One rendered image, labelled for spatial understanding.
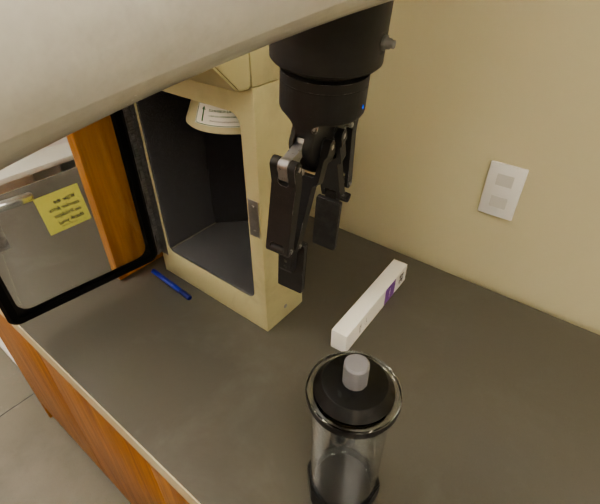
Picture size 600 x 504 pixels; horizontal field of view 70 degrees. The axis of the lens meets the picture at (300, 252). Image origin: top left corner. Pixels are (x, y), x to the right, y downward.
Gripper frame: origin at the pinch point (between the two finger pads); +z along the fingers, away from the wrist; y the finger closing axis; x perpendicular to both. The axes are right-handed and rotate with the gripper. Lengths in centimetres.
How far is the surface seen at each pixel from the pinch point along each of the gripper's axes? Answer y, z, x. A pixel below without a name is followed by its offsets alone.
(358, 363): 6.8, 6.6, 10.0
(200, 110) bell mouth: -18.0, -1.6, -29.9
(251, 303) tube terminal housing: -11.7, 32.1, -17.0
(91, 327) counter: 6, 39, -44
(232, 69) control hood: -10.9, -12.8, -17.7
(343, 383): 8.1, 9.5, 9.2
